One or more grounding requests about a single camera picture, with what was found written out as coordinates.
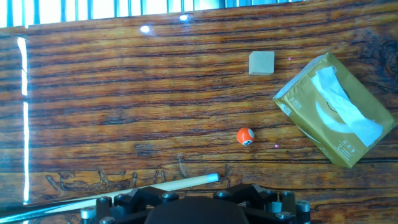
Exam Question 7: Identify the orange pool ball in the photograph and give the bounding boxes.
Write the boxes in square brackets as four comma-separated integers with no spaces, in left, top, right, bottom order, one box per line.
[236,127,256,146]

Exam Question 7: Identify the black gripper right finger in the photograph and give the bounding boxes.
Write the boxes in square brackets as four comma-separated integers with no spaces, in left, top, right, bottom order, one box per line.
[213,183,311,224]

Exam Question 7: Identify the gold tissue pack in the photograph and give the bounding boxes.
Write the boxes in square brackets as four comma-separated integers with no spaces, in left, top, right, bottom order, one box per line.
[272,51,397,169]

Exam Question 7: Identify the light wooden cube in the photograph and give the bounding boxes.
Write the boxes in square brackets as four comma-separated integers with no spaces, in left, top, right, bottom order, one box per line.
[248,50,275,76]

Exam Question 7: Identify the wooden pool cue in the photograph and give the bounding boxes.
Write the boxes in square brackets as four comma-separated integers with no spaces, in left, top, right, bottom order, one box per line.
[0,173,220,223]

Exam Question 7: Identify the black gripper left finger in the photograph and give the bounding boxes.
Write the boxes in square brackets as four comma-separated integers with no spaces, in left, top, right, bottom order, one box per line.
[80,185,181,224]

